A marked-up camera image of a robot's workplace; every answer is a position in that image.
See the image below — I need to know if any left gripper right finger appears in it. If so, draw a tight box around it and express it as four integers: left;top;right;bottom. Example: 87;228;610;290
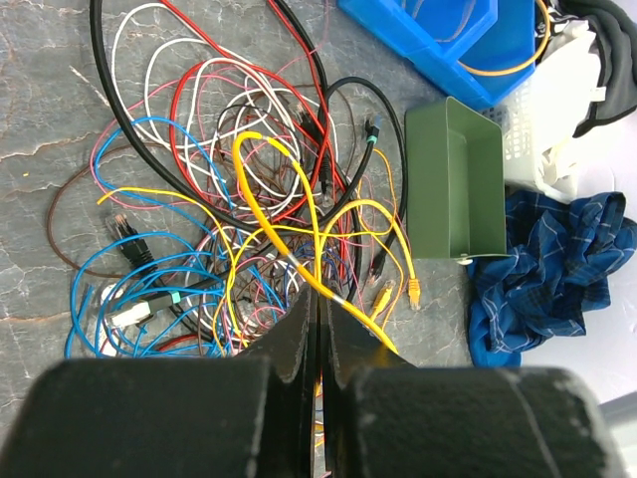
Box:
318;300;625;477

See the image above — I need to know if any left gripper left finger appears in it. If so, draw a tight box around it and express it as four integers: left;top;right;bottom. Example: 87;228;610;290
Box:
1;289;314;477

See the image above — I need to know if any thin yellow wire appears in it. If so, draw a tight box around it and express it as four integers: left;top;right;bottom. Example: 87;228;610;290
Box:
97;148;399;350
232;131;399;356

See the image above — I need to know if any blue plaid shirt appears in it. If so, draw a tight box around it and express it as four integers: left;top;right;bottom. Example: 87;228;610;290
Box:
468;190;636;367

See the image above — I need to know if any green plastic tray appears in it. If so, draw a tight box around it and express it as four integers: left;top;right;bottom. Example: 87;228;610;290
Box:
405;97;507;262

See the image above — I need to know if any grey plastic tub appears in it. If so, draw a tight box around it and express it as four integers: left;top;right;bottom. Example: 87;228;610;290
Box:
481;77;559;199

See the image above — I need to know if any blue divided plastic bin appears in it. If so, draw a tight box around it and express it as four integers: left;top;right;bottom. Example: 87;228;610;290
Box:
337;0;537;111

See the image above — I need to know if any white garment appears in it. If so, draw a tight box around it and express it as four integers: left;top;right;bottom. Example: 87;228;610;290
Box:
531;20;601;203

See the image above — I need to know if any grey black-trimmed cloth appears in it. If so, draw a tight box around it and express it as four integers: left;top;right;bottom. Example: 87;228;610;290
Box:
559;0;636;138

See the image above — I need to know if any black thick cable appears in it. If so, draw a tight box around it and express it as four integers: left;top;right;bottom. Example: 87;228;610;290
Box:
89;0;409;340

